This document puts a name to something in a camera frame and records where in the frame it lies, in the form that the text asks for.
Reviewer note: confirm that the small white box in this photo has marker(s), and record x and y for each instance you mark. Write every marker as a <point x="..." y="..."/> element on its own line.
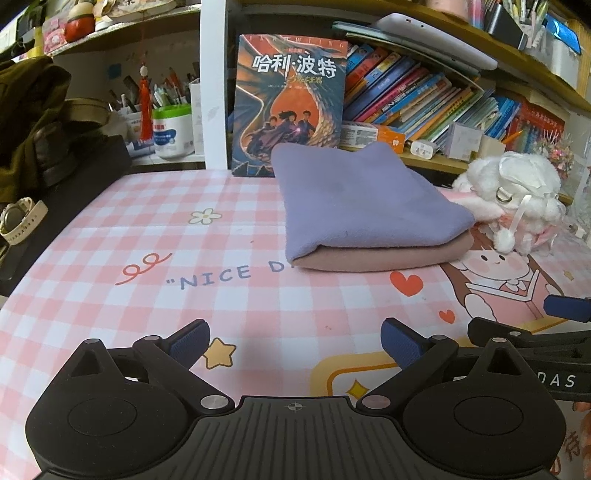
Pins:
<point x="464" y="141"/>

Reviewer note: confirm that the red tassel pendant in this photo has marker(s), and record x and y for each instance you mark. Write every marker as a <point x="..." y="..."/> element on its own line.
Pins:
<point x="145" y="110"/>

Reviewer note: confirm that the dark olive jacket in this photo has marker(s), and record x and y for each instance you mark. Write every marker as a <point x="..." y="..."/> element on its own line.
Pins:
<point x="32" y="115"/>

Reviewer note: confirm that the white jar green lid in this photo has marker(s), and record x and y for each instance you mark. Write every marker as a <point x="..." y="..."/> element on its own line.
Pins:
<point x="173" y="136"/>

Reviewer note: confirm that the pink checked desk mat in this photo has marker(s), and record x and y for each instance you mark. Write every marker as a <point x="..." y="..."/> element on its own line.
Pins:
<point x="138" y="230"/>

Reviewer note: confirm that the small beige box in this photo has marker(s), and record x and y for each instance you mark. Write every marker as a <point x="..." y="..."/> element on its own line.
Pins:
<point x="493" y="146"/>

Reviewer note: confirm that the white wooden bookshelf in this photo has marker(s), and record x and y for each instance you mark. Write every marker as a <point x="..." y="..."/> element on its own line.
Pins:
<point x="214" y="92"/>

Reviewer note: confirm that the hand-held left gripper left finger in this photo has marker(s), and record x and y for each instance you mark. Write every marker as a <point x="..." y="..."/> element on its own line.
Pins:
<point x="191" y="342"/>

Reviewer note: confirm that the orange and white box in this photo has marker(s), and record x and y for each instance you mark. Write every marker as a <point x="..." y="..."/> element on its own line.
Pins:
<point x="369" y="136"/>

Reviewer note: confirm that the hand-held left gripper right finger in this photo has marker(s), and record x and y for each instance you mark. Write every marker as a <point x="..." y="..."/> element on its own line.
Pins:
<point x="399" y="344"/>

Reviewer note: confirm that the red round ornament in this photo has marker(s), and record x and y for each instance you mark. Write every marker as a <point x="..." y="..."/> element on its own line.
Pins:
<point x="79" y="25"/>

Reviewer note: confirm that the pink pot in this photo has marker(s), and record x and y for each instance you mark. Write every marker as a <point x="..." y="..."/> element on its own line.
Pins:
<point x="447" y="8"/>

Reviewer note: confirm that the white charger cube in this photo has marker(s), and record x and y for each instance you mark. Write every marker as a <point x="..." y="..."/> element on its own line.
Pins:
<point x="422" y="149"/>

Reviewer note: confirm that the dark fantasy novel book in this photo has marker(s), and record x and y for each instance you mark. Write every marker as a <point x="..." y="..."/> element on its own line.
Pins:
<point x="286" y="92"/>

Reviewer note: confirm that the row of colourful books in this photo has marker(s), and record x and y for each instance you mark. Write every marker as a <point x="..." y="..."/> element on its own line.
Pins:
<point x="415" y="97"/>

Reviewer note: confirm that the paper flower bouquet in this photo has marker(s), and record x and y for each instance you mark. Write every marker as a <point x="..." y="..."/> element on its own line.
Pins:
<point x="134" y="7"/>

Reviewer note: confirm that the white plush bunny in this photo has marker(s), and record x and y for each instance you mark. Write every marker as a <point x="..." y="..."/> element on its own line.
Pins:
<point x="521" y="180"/>

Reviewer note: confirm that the beige wristwatch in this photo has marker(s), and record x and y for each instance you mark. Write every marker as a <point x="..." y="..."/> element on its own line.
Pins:
<point x="23" y="221"/>

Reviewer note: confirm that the purple and pink sweater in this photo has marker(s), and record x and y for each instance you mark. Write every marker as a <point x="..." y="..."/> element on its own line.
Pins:
<point x="360" y="203"/>

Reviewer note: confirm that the black pen box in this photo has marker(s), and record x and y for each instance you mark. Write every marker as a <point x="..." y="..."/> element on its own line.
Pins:
<point x="512" y="25"/>

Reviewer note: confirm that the white tablet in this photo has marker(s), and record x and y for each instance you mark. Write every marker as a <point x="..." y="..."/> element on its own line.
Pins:
<point x="434" y="41"/>

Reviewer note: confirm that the bunch of pens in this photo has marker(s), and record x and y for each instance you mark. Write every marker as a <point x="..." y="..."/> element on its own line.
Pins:
<point x="161" y="92"/>

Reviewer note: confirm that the white storage box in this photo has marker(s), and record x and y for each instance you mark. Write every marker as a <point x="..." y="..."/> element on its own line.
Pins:
<point x="561" y="64"/>

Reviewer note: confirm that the sparkly flower ornament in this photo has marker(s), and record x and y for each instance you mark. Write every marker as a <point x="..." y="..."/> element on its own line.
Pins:
<point x="556" y="154"/>

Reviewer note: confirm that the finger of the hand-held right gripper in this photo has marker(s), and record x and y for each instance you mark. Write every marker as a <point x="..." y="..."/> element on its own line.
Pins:
<point x="570" y="308"/>
<point x="545" y="341"/>

